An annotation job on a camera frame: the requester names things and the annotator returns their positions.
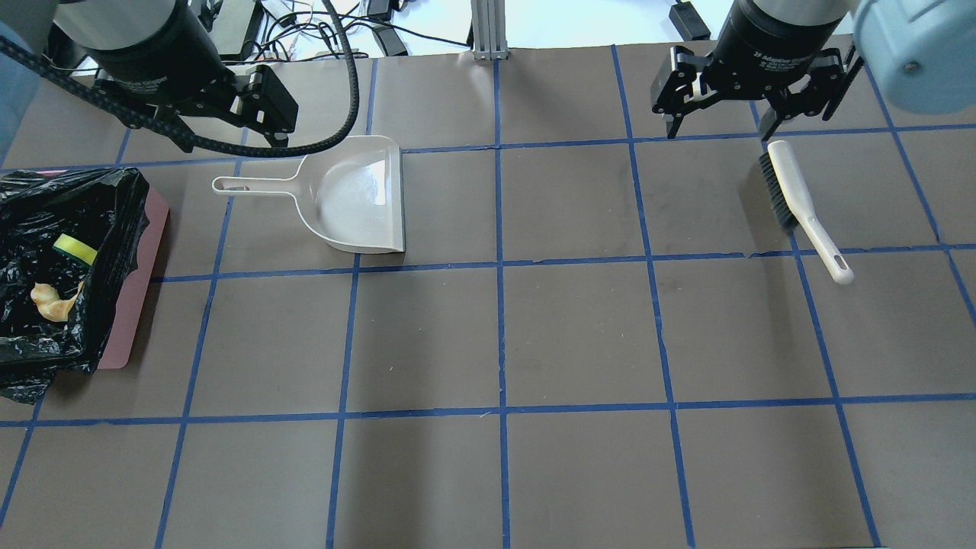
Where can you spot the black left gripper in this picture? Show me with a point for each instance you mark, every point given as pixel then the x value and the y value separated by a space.
pixel 156 47

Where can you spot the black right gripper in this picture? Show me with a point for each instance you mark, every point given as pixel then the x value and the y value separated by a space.
pixel 779 42

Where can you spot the beige hand brush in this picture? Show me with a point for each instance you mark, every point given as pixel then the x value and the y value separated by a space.
pixel 793 208

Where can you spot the beige plastic dustpan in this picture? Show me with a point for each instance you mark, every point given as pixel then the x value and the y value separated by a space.
pixel 351 196

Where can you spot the yellow green sponge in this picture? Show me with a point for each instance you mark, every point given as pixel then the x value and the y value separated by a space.
pixel 75 249

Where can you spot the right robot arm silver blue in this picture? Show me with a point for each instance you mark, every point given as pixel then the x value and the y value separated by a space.
pixel 921 53

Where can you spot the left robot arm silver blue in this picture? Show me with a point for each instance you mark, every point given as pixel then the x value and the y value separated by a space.
pixel 48 28

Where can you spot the pink bin with black bag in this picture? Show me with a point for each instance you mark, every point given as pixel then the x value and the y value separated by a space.
pixel 104 208

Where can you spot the black power adapter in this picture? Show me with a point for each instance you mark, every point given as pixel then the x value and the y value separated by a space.
pixel 688 22

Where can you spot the aluminium frame post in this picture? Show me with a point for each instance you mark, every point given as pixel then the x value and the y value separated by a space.
pixel 488 30

